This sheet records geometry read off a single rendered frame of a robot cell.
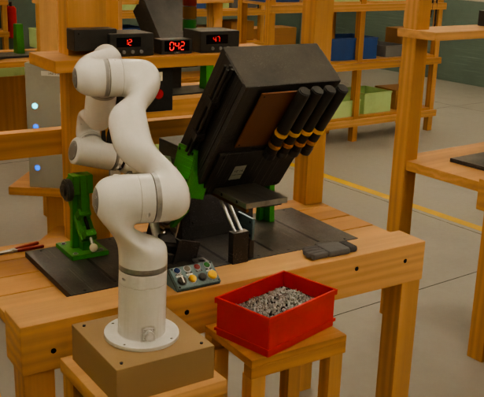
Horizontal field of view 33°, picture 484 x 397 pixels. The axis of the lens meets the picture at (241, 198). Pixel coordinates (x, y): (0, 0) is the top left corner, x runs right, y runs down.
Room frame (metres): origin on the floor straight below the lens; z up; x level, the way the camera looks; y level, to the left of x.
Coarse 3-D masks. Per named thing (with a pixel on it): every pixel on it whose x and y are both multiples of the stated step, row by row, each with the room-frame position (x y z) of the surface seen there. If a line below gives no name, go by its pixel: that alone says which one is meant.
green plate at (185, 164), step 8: (184, 144) 2.67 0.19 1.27; (184, 152) 2.64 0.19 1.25; (192, 152) 2.60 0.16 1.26; (176, 160) 2.66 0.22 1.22; (184, 160) 2.62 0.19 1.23; (192, 160) 2.59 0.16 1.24; (184, 168) 2.61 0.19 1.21; (192, 168) 2.58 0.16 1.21; (184, 176) 2.60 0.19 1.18; (192, 176) 2.59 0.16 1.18; (192, 184) 2.59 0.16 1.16; (200, 184) 2.61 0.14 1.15; (192, 192) 2.59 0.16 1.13; (200, 192) 2.61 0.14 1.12
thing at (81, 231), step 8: (88, 208) 2.62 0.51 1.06; (80, 216) 2.59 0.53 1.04; (88, 216) 2.61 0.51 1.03; (80, 224) 2.60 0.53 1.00; (88, 224) 2.59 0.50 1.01; (80, 232) 2.58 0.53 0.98; (88, 232) 2.56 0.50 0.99; (96, 232) 2.57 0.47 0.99; (80, 240) 2.57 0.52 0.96; (88, 240) 2.58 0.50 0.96
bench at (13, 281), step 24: (312, 216) 3.16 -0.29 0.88; (336, 216) 3.17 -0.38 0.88; (48, 240) 2.78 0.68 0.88; (0, 264) 2.54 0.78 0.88; (24, 264) 2.54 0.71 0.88; (0, 288) 2.34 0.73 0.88; (24, 288) 2.34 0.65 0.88; (48, 288) 2.35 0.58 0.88; (408, 288) 2.82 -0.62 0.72; (0, 312) 2.20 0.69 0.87; (384, 312) 2.86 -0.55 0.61; (408, 312) 2.82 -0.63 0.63; (384, 336) 2.85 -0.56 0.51; (408, 336) 2.83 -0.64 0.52; (384, 360) 2.84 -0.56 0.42; (408, 360) 2.84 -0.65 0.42; (24, 384) 2.04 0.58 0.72; (48, 384) 2.08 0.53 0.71; (384, 384) 2.84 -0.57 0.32; (408, 384) 2.84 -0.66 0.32
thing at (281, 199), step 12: (216, 192) 2.63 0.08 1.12; (228, 192) 2.60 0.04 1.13; (240, 192) 2.61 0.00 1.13; (252, 192) 2.61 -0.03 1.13; (264, 192) 2.62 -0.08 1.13; (276, 192) 2.62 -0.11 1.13; (240, 204) 2.51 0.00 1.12; (252, 204) 2.50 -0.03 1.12; (264, 204) 2.52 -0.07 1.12; (276, 204) 2.57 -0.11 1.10
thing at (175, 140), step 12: (168, 144) 2.84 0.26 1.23; (192, 204) 2.77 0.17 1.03; (204, 204) 2.80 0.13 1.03; (216, 204) 2.83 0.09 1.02; (192, 216) 2.77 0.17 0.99; (204, 216) 2.80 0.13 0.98; (216, 216) 2.83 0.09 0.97; (252, 216) 2.91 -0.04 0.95; (180, 228) 2.76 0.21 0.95; (192, 228) 2.78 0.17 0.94; (204, 228) 2.80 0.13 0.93; (216, 228) 2.83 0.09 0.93; (228, 228) 2.86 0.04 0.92
